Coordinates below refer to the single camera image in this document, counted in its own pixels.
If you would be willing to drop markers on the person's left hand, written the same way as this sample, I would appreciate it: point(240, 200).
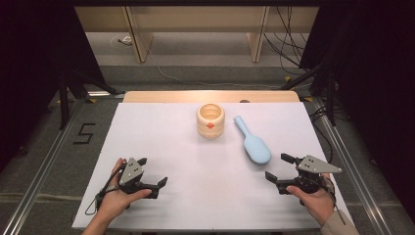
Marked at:
point(114, 199)

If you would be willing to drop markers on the person's right hand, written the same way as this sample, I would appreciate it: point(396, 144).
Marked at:
point(318, 204)

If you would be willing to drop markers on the light wooden table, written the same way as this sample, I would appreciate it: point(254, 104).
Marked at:
point(182, 97)

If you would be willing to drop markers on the round floor outlet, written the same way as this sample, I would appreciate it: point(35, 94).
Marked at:
point(124, 40)

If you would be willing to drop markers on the beige wooden desk frame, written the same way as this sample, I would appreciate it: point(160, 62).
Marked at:
point(195, 19)

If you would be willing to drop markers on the dark curtain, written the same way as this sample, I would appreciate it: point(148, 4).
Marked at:
point(32, 65)
point(375, 81)

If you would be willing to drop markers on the black metal stand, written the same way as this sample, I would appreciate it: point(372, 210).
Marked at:
point(63, 101)
point(331, 104)

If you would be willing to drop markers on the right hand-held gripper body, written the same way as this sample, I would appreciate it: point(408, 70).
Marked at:
point(314, 165)

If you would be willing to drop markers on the cream ribbed wooden cup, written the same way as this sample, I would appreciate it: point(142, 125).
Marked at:
point(210, 127)

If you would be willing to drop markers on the white table cover board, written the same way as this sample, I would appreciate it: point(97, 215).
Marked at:
point(195, 189)

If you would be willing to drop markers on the light blue hairbrush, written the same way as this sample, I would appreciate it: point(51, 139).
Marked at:
point(256, 148)

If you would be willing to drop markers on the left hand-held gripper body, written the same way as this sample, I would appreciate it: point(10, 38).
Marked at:
point(130, 171)

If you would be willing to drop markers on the aluminium floor rail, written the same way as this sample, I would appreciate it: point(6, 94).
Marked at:
point(32, 193)
point(359, 182)

